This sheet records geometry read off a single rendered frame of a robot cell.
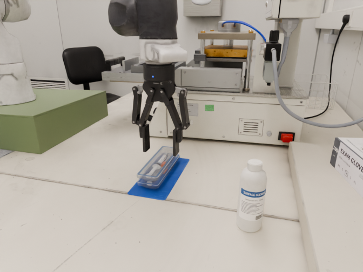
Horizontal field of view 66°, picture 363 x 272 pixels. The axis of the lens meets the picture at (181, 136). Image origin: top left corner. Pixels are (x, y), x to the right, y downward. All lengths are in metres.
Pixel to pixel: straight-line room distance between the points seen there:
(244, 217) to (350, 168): 0.29
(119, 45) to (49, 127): 1.99
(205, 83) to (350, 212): 0.56
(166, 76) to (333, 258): 0.47
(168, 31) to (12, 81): 0.68
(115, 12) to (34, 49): 2.81
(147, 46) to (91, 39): 2.43
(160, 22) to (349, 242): 0.54
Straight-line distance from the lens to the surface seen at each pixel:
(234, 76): 0.93
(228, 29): 1.04
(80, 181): 0.80
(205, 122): 0.97
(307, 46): 2.61
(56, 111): 1.04
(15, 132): 1.03
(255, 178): 0.54
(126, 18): 0.68
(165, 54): 0.60
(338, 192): 0.71
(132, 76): 1.06
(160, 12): 0.64
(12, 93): 1.17
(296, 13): 0.93
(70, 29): 3.18
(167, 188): 0.72
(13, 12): 1.20
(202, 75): 0.94
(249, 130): 0.97
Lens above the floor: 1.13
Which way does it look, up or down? 22 degrees down
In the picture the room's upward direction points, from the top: straight up
